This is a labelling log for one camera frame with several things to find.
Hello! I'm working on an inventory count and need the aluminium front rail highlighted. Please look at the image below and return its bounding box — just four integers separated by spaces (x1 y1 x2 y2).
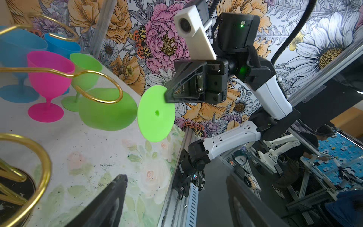
157 128 199 227

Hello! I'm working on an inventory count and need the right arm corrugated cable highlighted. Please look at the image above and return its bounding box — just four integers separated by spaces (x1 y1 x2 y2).
270 0 318 65

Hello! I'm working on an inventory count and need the blue wine glass front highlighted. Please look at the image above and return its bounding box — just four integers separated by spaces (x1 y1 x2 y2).
1 29 48 103

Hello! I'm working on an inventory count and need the seated person in background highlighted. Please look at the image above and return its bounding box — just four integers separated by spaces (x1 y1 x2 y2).
272 124 338 199

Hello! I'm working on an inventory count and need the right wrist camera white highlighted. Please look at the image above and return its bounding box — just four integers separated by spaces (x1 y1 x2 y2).
174 5 216 60

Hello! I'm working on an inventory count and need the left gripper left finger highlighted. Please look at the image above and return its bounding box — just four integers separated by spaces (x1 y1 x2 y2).
67 175 128 227

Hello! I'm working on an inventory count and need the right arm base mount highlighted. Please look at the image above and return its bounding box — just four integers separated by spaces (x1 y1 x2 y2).
172 149 206 200

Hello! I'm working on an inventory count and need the green wine glass front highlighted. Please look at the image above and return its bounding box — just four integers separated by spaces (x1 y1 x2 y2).
61 53 103 112

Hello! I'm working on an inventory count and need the pink wine glass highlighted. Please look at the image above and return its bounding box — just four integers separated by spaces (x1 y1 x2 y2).
27 51 75 123

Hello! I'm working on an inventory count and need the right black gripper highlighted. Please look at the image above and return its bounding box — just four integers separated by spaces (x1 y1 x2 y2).
164 58 245 105

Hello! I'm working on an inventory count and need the blue wine glass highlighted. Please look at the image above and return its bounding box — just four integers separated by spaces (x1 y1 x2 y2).
43 33 82 96
1 29 48 103

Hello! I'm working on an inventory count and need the green wine glass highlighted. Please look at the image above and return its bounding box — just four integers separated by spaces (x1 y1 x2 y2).
61 53 103 112
78 85 175 142

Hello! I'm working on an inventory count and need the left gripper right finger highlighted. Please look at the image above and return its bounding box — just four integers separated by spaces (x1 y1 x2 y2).
226 174 288 227

